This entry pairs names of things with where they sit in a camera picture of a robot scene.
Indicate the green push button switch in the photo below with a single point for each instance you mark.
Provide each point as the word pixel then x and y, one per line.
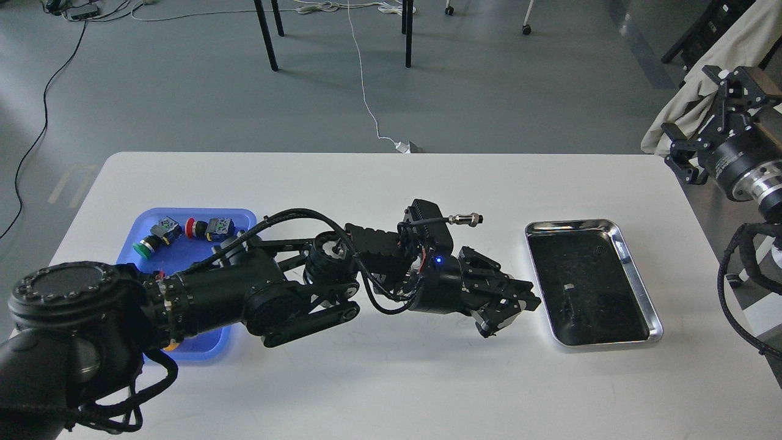
pixel 161 234

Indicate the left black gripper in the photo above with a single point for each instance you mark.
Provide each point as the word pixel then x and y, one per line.
pixel 447 286

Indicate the beige cloth on chair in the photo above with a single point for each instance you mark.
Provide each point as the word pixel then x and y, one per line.
pixel 745 44

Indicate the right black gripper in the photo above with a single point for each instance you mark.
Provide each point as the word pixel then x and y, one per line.
pixel 737 150

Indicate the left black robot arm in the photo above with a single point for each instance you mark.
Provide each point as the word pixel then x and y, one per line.
pixel 89 347

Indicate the red push button switch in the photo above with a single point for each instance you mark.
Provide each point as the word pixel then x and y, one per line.
pixel 216 229

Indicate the yellow push button switch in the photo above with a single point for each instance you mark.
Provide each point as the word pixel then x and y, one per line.
pixel 171 346

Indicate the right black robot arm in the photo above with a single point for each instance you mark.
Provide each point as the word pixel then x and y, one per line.
pixel 739 145

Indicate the silver metal tray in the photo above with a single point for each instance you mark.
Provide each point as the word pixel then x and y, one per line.
pixel 592 290

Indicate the black table leg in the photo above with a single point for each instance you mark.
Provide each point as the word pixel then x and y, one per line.
pixel 407 29
pixel 266 36

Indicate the blue plastic tray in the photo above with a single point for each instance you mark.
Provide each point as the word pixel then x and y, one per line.
pixel 206 347

